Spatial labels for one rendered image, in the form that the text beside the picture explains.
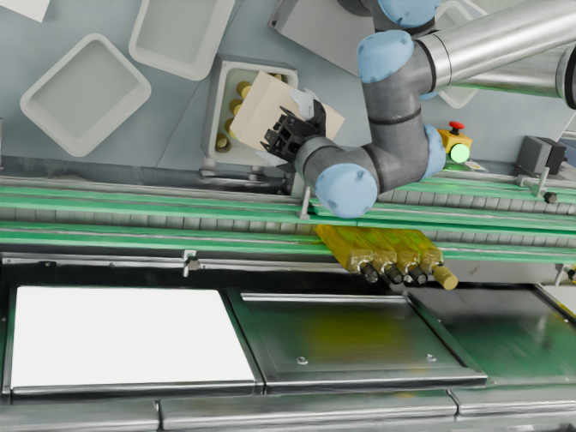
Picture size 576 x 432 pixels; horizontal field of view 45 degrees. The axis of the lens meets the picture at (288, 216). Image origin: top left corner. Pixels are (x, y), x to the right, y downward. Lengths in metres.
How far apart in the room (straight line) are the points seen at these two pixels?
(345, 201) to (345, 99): 0.77
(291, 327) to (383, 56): 0.69
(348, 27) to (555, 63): 0.50
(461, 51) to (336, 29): 0.59
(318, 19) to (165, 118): 0.40
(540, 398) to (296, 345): 0.49
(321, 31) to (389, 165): 0.60
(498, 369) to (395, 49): 0.87
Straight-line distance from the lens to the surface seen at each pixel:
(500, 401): 1.43
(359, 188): 0.95
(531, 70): 1.24
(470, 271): 1.91
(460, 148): 1.76
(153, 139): 1.60
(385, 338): 1.49
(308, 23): 1.51
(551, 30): 1.05
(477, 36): 1.00
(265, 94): 1.22
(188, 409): 1.18
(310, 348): 1.38
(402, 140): 0.97
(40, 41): 1.54
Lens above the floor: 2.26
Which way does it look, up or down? 59 degrees down
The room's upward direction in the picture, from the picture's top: 144 degrees clockwise
